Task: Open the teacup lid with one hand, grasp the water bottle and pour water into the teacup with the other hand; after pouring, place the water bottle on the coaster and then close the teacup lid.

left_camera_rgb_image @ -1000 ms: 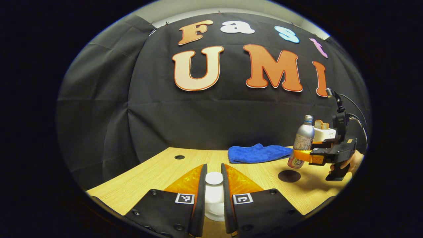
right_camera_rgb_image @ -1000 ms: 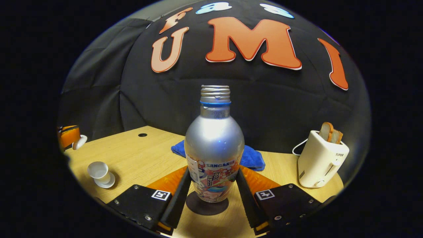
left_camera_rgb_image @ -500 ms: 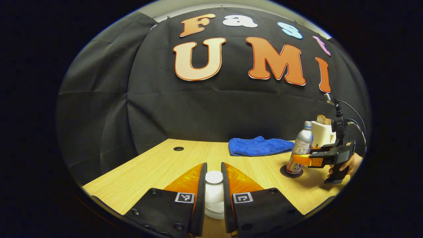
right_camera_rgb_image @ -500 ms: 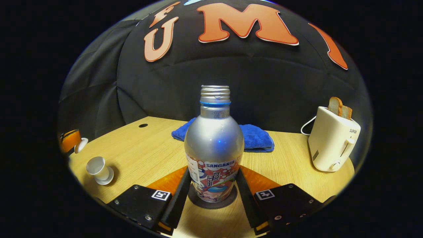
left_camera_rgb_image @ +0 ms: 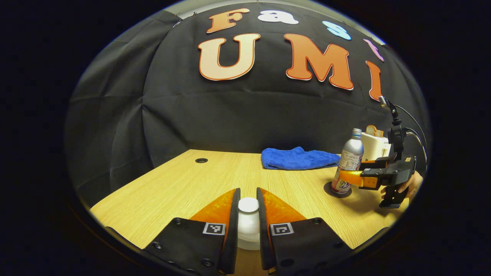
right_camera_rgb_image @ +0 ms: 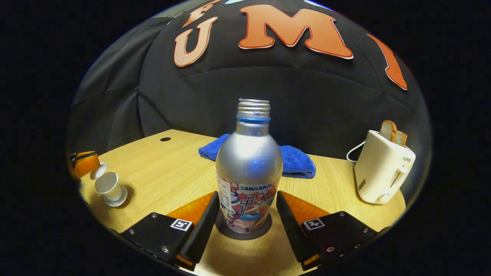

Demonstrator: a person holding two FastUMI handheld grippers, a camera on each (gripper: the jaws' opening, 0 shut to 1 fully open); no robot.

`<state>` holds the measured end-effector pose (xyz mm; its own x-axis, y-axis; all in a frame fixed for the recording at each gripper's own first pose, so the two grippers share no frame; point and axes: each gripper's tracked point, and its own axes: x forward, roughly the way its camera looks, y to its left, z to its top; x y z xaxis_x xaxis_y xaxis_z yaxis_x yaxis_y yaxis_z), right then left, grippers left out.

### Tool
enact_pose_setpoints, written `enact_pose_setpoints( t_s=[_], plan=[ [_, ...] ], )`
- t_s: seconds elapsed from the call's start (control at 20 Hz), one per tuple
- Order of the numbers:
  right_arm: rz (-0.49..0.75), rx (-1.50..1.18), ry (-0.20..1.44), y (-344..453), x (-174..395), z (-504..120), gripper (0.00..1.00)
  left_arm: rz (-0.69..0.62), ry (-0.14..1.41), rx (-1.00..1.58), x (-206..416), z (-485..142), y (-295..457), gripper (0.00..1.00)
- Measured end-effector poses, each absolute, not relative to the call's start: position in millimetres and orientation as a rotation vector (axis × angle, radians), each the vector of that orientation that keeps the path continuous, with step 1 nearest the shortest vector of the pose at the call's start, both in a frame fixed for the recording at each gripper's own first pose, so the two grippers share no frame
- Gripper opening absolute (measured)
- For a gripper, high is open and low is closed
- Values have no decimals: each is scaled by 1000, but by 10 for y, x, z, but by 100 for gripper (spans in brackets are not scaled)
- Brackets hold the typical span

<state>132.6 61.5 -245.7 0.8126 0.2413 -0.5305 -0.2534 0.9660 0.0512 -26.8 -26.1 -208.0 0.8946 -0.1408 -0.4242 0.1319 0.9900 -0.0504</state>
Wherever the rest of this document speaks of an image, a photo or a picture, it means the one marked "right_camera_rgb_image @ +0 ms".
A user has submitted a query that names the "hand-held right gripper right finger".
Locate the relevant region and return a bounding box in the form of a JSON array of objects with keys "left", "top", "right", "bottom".
[{"left": 276, "top": 191, "right": 384, "bottom": 271}]

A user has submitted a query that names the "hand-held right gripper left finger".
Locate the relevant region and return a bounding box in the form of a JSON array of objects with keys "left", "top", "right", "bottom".
[{"left": 121, "top": 191, "right": 220, "bottom": 271}]

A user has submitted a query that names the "white teacup lid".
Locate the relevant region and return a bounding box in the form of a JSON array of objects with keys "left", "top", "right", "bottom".
[{"left": 90, "top": 162, "right": 109, "bottom": 181}]

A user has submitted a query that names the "white teacup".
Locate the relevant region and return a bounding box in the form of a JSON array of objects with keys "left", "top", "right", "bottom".
[{"left": 94, "top": 172, "right": 122, "bottom": 202}]

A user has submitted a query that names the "dark round coaster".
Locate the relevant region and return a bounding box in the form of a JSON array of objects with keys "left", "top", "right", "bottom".
[{"left": 215, "top": 211, "right": 273, "bottom": 241}]

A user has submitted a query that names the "silver water bottle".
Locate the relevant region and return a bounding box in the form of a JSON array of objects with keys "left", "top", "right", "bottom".
[{"left": 215, "top": 99, "right": 283, "bottom": 233}]

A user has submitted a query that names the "white saucer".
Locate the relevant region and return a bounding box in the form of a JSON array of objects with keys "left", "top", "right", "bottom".
[{"left": 103, "top": 186, "right": 128, "bottom": 207}]

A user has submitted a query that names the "blue towel cloth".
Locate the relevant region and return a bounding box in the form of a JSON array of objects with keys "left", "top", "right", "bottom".
[{"left": 198, "top": 133, "right": 317, "bottom": 179}]

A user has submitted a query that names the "white toaster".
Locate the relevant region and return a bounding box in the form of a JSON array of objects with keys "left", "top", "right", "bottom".
[{"left": 354, "top": 130, "right": 416, "bottom": 204}]

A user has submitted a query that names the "black backdrop cloth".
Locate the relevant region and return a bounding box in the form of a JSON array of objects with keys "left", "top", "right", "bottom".
[{"left": 67, "top": 0, "right": 432, "bottom": 161}]

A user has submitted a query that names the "white toaster cable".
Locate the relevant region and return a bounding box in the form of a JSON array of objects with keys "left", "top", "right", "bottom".
[{"left": 346, "top": 140, "right": 367, "bottom": 163}]

